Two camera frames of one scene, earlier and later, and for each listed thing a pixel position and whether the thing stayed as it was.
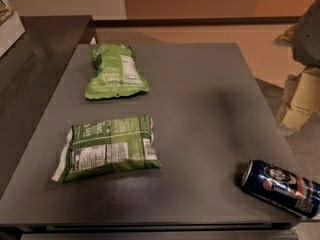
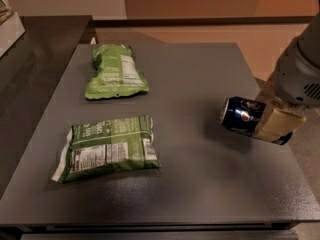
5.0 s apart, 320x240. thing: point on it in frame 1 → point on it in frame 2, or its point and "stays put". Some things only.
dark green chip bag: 111,146 stays put
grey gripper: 308,39 → 294,81
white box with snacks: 11,26 stays put
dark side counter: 35,73 stays put
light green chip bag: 116,72 stays put
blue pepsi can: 280,188 → 243,114
